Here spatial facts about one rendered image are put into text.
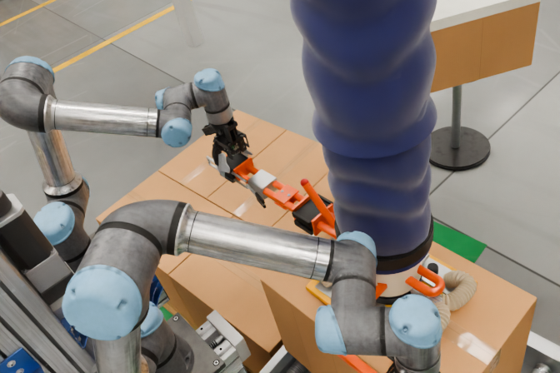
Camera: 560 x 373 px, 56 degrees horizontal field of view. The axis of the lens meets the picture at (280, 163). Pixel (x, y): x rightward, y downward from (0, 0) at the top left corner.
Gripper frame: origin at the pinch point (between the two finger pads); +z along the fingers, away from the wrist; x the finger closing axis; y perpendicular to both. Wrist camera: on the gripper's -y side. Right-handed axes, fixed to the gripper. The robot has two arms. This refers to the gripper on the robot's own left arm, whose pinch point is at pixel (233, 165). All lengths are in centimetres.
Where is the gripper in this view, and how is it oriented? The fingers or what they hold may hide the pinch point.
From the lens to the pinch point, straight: 168.0
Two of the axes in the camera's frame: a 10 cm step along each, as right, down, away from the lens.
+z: 1.9, 7.4, 6.5
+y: 6.8, 3.8, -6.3
